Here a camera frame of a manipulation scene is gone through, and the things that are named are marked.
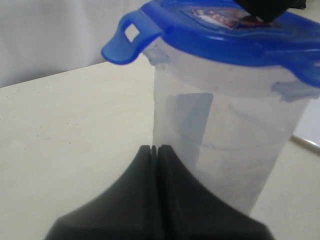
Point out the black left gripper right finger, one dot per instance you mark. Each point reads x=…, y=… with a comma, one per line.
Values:
x=191, y=212

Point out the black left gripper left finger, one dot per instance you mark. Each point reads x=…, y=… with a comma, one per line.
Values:
x=128, y=210

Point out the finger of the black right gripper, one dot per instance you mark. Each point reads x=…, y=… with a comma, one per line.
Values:
x=269, y=10

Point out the blue snap-lock container lid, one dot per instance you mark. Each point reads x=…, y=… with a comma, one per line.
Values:
x=222, y=31

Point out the clear plastic tall container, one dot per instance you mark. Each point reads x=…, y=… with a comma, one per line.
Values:
x=227, y=123

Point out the white rectangular plastic tray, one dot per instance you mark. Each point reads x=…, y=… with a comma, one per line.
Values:
x=307, y=132

